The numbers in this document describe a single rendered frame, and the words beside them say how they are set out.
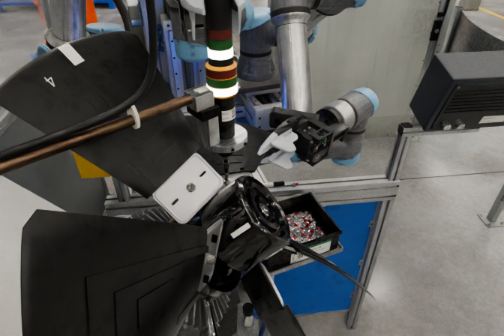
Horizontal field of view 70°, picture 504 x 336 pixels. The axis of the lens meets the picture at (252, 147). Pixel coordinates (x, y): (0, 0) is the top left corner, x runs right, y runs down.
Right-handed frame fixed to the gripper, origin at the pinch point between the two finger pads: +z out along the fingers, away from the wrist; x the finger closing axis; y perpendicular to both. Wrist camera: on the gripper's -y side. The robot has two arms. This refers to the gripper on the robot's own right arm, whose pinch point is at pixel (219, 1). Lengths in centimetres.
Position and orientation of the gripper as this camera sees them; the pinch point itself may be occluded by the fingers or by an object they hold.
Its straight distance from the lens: 46.7
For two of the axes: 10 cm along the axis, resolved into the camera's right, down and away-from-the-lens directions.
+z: 2.9, 5.4, -7.9
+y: 0.1, 8.2, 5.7
